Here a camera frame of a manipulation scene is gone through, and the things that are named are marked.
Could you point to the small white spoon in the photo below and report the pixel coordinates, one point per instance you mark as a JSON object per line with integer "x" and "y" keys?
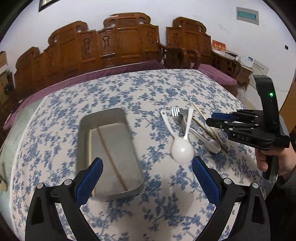
{"x": 188, "y": 122}

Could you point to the wooden side table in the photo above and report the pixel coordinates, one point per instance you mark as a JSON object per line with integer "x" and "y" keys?
{"x": 242, "y": 74}

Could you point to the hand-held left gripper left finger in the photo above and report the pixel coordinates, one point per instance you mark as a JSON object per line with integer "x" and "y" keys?
{"x": 91, "y": 178}

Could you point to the cardboard box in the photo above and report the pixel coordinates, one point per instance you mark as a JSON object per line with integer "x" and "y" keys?
{"x": 3, "y": 62}

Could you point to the dark picture frame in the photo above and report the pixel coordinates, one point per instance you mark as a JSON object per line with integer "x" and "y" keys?
{"x": 47, "y": 4}

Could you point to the purple armchair cushion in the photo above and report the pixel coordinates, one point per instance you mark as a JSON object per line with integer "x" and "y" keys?
{"x": 217, "y": 74}

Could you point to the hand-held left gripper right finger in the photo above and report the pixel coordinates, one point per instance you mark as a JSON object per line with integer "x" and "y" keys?
{"x": 205, "y": 180}

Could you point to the red box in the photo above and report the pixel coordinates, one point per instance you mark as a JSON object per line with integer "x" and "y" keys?
{"x": 218, "y": 47}

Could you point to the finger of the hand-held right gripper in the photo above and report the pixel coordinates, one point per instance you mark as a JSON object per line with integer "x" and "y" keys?
{"x": 214, "y": 122}
{"x": 219, "y": 115}

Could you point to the metal tray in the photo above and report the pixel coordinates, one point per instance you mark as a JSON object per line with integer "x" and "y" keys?
{"x": 124, "y": 150}

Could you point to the carved wooden armchair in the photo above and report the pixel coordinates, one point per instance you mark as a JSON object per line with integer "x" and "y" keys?
{"x": 189, "y": 34}

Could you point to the metal spoon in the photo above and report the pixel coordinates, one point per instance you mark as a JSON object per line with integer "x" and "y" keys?
{"x": 212, "y": 146}

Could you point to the carved wooden sofa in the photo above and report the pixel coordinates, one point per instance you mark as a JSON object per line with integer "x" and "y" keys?
{"x": 127, "y": 41}

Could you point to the person's right hand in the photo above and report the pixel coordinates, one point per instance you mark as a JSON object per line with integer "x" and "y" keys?
{"x": 286, "y": 160}

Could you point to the white paper board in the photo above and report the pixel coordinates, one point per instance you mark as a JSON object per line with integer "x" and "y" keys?
{"x": 261, "y": 67}

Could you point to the blue floral tablecloth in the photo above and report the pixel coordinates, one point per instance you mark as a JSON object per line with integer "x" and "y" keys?
{"x": 138, "y": 92}

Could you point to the wooden chopstick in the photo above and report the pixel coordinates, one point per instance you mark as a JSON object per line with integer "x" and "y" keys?
{"x": 208, "y": 132}
{"x": 108, "y": 151}
{"x": 198, "y": 111}

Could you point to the metal fork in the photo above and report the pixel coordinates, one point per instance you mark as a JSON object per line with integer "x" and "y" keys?
{"x": 175, "y": 111}

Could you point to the large white spoon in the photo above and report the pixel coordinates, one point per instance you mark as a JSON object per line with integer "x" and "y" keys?
{"x": 181, "y": 150}

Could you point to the white box with blue label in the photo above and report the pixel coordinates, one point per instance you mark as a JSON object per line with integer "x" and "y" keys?
{"x": 246, "y": 62}

